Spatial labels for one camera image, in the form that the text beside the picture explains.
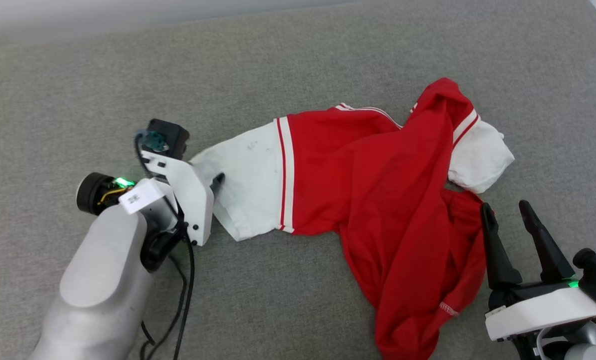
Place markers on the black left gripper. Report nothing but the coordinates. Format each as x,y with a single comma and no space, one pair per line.
100,192

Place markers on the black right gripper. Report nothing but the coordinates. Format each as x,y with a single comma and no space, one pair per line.
528,291

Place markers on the red white basketball jersey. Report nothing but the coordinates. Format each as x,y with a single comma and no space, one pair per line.
378,190

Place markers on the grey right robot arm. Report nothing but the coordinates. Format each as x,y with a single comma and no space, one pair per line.
578,350

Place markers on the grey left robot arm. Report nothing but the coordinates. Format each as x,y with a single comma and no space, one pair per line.
102,280

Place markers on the grey fabric sofa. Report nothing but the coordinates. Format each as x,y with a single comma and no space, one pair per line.
298,60

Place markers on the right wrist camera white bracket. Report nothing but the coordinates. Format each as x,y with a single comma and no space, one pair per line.
543,310

